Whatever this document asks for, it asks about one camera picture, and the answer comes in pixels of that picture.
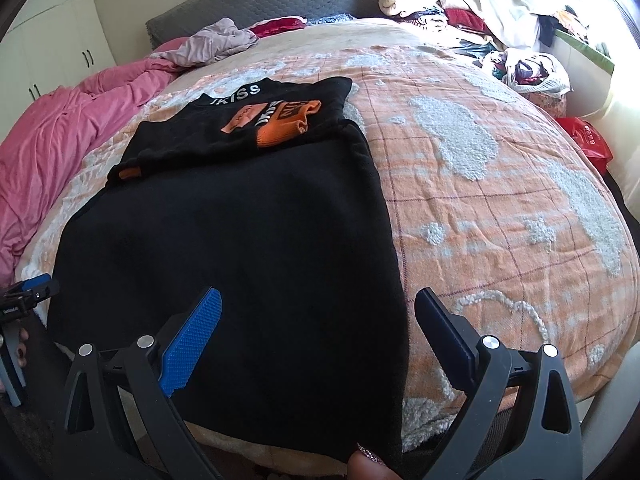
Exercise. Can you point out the white curtain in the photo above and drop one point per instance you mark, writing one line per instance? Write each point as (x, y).
(505, 5)

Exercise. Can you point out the orange checked fleece blanket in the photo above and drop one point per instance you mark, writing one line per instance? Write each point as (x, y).
(500, 200)

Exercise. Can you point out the blue patterned cloth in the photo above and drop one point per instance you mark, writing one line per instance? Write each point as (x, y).
(330, 18)

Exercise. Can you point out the white wardrobe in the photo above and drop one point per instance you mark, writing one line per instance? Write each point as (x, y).
(55, 35)

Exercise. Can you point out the black sweater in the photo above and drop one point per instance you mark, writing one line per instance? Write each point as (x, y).
(240, 240)

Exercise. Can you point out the colourful crumpled clothes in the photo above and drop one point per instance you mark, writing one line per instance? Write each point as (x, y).
(580, 22)

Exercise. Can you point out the red garment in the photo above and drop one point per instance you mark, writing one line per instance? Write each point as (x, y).
(280, 26)

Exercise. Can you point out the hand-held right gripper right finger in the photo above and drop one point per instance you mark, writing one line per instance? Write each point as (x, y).
(445, 340)

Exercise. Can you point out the person's right hand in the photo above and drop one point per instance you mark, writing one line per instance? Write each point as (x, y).
(365, 470)

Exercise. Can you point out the dark hanging garment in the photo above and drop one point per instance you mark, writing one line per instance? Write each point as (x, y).
(550, 30)

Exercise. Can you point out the green-edged ledge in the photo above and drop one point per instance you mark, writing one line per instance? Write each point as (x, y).
(590, 52)

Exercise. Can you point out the red plastic bag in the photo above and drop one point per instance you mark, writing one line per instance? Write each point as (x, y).
(585, 140)

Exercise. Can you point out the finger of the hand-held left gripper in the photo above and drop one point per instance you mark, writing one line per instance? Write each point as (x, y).
(35, 282)
(47, 294)

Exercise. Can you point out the person's left hand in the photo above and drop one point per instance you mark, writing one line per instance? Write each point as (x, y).
(21, 360)

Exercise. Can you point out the white bag of clothes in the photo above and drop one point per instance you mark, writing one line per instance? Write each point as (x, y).
(535, 72)

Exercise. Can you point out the lilac crumpled garment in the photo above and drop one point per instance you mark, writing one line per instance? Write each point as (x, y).
(215, 42)

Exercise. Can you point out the pink duvet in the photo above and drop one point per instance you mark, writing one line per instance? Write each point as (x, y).
(50, 135)

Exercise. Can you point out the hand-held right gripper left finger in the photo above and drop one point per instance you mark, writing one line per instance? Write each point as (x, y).
(192, 340)

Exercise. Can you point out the pile of folded clothes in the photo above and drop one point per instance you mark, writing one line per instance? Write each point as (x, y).
(415, 5)

